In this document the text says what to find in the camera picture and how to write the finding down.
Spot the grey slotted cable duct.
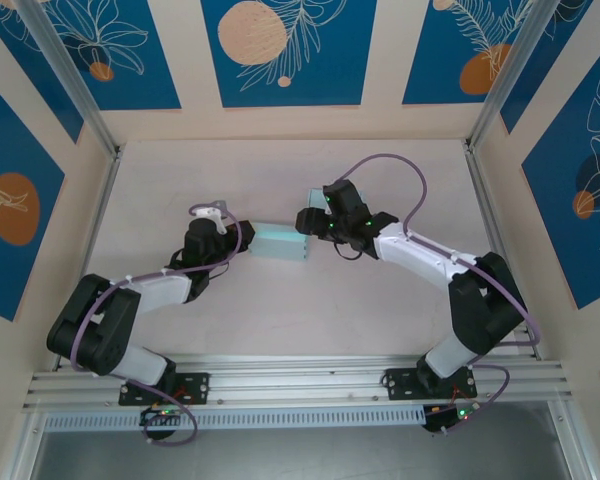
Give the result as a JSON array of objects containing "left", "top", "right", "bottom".
[{"left": 42, "top": 405, "right": 429, "bottom": 432}]

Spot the light blue paper box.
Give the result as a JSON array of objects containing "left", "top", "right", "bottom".
[
  {"left": 307, "top": 187, "right": 370, "bottom": 211},
  {"left": 248, "top": 221, "right": 311, "bottom": 264}
]

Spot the aluminium frame post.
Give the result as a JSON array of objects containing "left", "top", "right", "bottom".
[
  {"left": 17, "top": 0, "right": 122, "bottom": 159},
  {"left": 467, "top": 0, "right": 564, "bottom": 151}
]

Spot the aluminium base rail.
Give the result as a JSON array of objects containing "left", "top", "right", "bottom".
[{"left": 22, "top": 354, "right": 574, "bottom": 411}]

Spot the small electronics board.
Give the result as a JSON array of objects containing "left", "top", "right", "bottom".
[
  {"left": 422, "top": 402, "right": 481, "bottom": 434},
  {"left": 139, "top": 405, "right": 184, "bottom": 429}
]

